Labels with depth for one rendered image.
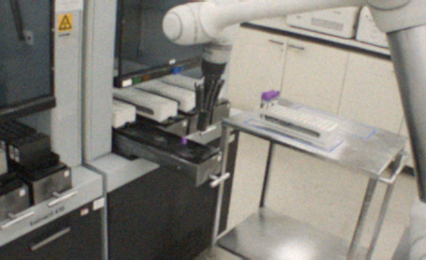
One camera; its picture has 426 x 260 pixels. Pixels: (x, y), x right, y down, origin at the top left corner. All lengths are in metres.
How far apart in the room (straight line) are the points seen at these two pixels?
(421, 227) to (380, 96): 2.55
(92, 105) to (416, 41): 0.94
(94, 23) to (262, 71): 2.63
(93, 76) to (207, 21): 0.41
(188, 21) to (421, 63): 0.58
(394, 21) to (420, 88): 0.14
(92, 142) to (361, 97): 2.48
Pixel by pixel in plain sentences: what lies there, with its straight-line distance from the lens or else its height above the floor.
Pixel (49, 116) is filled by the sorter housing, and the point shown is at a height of 0.92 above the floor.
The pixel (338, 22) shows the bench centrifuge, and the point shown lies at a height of 1.02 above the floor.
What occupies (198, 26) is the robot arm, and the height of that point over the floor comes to 1.21.
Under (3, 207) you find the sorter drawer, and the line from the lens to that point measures 1.21.
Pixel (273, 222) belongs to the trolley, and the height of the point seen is 0.28.
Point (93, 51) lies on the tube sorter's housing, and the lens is 1.38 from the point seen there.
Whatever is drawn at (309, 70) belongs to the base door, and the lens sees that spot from 3.68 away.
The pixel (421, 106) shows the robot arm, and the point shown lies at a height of 1.17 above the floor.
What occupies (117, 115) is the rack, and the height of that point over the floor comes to 0.86.
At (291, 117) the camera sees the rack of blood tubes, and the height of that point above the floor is 0.88.
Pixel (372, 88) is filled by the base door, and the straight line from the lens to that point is 3.53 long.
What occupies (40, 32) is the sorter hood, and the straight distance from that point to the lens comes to 1.23.
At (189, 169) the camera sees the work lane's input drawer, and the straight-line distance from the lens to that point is 1.37.
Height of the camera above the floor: 1.40
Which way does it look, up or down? 22 degrees down
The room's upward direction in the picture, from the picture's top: 6 degrees clockwise
